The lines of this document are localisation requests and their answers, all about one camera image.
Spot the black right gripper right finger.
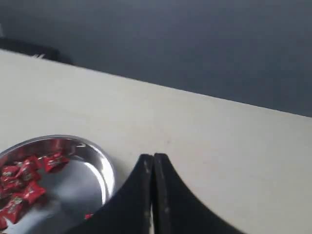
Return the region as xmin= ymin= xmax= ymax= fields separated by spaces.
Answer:
xmin=153 ymin=153 xmax=242 ymax=234

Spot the round stainless steel plate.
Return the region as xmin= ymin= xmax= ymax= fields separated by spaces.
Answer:
xmin=0 ymin=135 xmax=116 ymax=234

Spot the red candy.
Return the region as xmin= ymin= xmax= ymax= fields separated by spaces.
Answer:
xmin=43 ymin=152 xmax=69 ymax=173
xmin=22 ymin=180 xmax=46 ymax=205

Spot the red candy top right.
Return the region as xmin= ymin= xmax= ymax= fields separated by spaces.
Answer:
xmin=43 ymin=152 xmax=69 ymax=173

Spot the red candy centre right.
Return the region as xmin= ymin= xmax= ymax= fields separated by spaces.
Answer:
xmin=22 ymin=180 xmax=46 ymax=205

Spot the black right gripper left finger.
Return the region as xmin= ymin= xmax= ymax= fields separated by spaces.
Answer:
xmin=70 ymin=154 xmax=154 ymax=234

